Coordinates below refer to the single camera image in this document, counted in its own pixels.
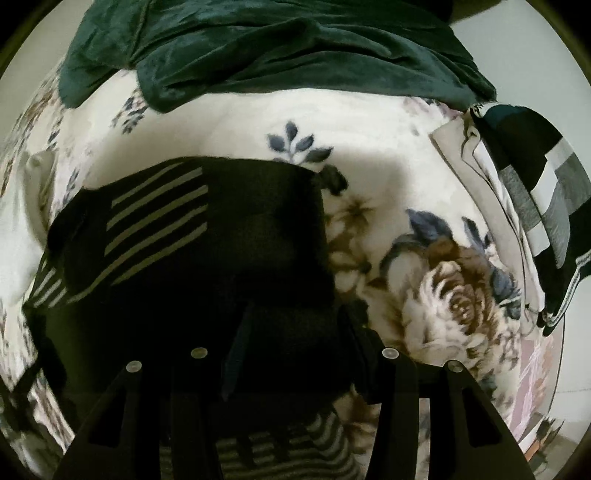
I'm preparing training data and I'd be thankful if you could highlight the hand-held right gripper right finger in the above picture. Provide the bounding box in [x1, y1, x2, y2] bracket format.
[337, 302, 537, 480]

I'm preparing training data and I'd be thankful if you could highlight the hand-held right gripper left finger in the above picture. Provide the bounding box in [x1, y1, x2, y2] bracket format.
[52, 305, 256, 480]

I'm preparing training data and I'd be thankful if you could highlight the black striped garment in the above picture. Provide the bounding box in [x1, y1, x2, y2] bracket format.
[22, 156, 370, 480]

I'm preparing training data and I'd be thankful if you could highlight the white floral blanket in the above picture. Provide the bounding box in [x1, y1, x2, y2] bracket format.
[0, 60, 571, 480]

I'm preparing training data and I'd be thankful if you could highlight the beige folded cloth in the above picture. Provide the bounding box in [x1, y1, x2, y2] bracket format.
[429, 115, 546, 315]

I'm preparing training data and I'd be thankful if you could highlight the black white grey striped cloth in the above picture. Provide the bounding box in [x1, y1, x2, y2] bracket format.
[468, 102, 591, 337]

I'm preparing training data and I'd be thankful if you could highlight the dark green velvet blanket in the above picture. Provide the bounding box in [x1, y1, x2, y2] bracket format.
[59, 0, 498, 114]

